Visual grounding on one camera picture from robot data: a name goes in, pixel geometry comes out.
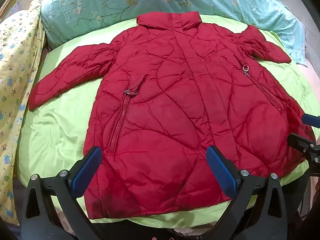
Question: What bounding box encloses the red quilted puffer jacket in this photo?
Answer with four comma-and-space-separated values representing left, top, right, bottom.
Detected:
29, 11, 315, 219

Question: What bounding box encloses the yellow cartoon print blanket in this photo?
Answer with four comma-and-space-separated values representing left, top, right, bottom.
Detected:
0, 0, 45, 225

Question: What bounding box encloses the teal floral quilt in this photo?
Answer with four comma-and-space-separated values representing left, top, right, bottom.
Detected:
41, 0, 306, 64

